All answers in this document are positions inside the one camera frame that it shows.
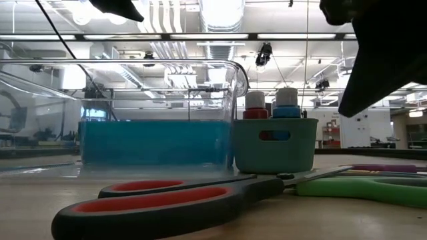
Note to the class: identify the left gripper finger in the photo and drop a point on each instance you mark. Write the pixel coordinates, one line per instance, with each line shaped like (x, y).
(116, 7)

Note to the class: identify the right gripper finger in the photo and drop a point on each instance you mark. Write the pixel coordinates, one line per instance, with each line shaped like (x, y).
(340, 10)
(383, 66)

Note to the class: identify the purple scissors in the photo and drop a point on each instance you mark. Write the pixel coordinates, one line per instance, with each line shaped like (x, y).
(383, 168)

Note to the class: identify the blue paint bottle white cap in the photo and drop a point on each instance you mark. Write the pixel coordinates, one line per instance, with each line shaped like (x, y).
(286, 101)

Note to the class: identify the green scissors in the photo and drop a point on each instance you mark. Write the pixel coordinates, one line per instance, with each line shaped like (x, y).
(367, 191)

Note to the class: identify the red paint bottle white cap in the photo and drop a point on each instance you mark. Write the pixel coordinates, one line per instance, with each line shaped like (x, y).
(255, 103)

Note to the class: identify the black overhead beam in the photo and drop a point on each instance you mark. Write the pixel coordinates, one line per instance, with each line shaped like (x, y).
(165, 36)

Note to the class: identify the white pillar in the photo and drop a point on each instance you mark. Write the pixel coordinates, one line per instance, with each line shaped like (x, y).
(357, 133)

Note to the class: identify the clear plastic bin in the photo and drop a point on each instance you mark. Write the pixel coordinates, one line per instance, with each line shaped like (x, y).
(50, 100)

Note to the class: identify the teal rectangular tray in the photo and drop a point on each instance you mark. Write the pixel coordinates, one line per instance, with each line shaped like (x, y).
(156, 143)

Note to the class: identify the small teal basket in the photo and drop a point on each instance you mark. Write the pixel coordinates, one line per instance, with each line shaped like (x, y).
(253, 156)

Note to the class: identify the red and black scissors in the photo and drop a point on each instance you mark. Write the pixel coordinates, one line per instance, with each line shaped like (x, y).
(150, 213)

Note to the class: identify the black ceiling camera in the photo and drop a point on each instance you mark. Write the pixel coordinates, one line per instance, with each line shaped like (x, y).
(322, 84)
(148, 58)
(36, 68)
(263, 55)

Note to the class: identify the black aluminium frame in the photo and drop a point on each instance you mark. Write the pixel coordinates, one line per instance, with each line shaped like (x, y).
(367, 152)

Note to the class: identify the ribbed ceiling duct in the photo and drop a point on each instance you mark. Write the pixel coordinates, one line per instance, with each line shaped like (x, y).
(221, 13)

